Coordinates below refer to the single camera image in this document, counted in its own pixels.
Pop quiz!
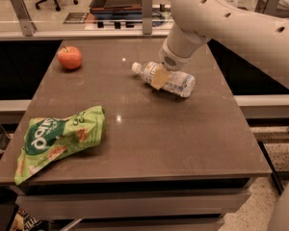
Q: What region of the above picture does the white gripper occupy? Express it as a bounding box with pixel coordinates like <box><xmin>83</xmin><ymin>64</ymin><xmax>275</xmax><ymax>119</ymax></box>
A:
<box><xmin>150</xmin><ymin>40</ymin><xmax>193</xmax><ymax>90</ymax></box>

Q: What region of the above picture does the clear plastic water bottle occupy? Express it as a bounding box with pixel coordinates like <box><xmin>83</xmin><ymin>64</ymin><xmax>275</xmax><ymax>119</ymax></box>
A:
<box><xmin>131</xmin><ymin>62</ymin><xmax>196</xmax><ymax>98</ymax></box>

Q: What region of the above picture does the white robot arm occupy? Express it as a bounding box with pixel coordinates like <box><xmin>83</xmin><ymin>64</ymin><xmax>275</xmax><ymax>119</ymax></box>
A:
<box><xmin>159</xmin><ymin>0</ymin><xmax>289</xmax><ymax>89</ymax></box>

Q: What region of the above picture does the red apple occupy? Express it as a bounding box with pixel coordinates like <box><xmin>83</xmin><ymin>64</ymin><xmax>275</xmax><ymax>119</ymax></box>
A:
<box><xmin>57</xmin><ymin>46</ymin><xmax>82</xmax><ymax>70</ymax></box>

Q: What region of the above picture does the green chip bag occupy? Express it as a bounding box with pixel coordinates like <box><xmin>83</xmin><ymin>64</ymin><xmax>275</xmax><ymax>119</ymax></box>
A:
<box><xmin>14</xmin><ymin>106</ymin><xmax>105</xmax><ymax>185</ymax></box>

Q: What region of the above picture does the black floor bar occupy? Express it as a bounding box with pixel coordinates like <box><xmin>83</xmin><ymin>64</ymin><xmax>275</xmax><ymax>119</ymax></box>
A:
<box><xmin>258</xmin><ymin>141</ymin><xmax>284</xmax><ymax>195</ymax></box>

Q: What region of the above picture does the grey table drawer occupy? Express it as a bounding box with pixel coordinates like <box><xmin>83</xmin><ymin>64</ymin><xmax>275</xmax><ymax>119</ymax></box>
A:
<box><xmin>16</xmin><ymin>189</ymin><xmax>251</xmax><ymax>219</ymax></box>

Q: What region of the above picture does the middle metal railing bracket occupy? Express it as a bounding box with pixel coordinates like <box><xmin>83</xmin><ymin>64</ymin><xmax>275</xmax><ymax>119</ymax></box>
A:
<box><xmin>142</xmin><ymin>0</ymin><xmax>152</xmax><ymax>35</ymax></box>

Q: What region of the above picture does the metal railing bracket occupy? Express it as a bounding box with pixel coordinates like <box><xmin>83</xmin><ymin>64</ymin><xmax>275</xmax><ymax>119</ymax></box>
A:
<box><xmin>142</xmin><ymin>0</ymin><xmax>152</xmax><ymax>35</ymax></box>
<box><xmin>263</xmin><ymin>0</ymin><xmax>279</xmax><ymax>15</ymax></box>
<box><xmin>10</xmin><ymin>0</ymin><xmax>37</xmax><ymax>37</ymax></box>

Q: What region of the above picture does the right metal railing bracket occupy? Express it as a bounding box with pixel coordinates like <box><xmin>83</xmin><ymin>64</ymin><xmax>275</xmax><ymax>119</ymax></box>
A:
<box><xmin>263</xmin><ymin>0</ymin><xmax>279</xmax><ymax>15</ymax></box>

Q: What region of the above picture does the left metal railing bracket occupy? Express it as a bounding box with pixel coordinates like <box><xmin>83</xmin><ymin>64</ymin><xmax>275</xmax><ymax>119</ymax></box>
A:
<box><xmin>10</xmin><ymin>0</ymin><xmax>37</xmax><ymax>37</ymax></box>

